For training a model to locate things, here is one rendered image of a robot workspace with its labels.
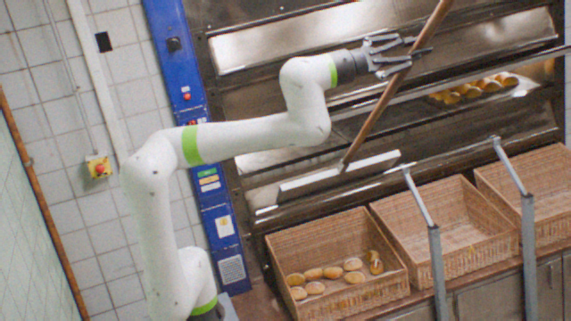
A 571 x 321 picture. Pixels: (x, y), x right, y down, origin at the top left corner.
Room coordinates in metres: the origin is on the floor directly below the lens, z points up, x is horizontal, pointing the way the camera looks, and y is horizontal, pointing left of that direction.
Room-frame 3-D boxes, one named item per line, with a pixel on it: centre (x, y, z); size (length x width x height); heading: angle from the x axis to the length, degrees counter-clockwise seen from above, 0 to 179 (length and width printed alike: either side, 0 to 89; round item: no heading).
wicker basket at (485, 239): (2.72, -0.72, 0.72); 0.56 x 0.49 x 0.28; 104
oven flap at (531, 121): (2.98, -0.65, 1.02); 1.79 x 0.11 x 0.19; 103
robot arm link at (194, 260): (1.67, 0.36, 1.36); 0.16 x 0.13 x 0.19; 164
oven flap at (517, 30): (2.98, -0.65, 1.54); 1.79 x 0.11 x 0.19; 103
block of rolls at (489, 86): (3.55, -1.11, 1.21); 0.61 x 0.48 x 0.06; 13
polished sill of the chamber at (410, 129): (3.01, -0.64, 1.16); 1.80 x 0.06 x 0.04; 103
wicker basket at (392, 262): (2.59, -0.15, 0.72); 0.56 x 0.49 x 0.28; 102
